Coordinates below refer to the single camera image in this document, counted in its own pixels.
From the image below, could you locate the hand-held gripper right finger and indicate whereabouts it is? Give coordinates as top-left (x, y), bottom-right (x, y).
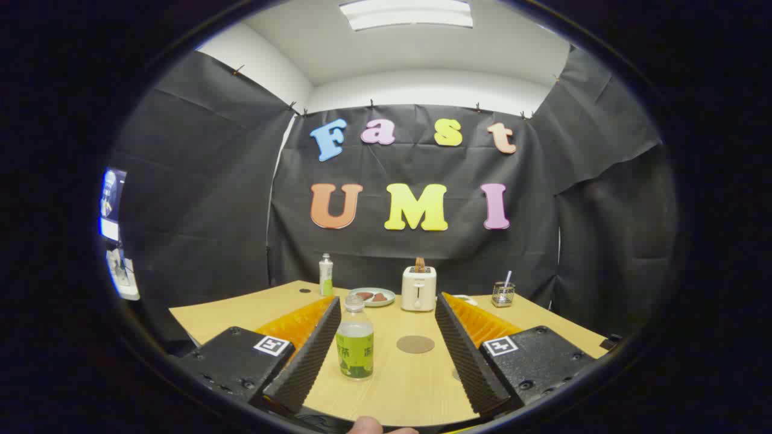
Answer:
top-left (434, 292), bottom-right (598, 417)

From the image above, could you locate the green label juice bottle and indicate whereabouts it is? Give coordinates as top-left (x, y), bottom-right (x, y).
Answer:
top-left (336, 295), bottom-right (375, 380)

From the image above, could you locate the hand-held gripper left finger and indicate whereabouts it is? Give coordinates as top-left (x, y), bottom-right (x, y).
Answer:
top-left (172, 295), bottom-right (343, 417)

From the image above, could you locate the wooden table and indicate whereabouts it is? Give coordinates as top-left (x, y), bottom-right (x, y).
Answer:
top-left (169, 280), bottom-right (610, 427)

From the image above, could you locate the brown round coaster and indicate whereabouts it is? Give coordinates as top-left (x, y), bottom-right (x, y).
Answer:
top-left (396, 335), bottom-right (435, 354)

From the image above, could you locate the white toaster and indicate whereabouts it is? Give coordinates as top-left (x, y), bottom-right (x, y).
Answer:
top-left (401, 266), bottom-right (437, 312)

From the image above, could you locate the black backdrop cloth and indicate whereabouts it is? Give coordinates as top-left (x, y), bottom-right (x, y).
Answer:
top-left (112, 45), bottom-right (679, 356)

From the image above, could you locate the pale green plate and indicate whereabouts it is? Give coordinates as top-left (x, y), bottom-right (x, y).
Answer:
top-left (348, 288), bottom-right (397, 307)

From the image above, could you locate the computer monitor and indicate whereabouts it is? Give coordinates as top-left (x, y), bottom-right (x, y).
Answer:
top-left (100, 169), bottom-right (127, 242)

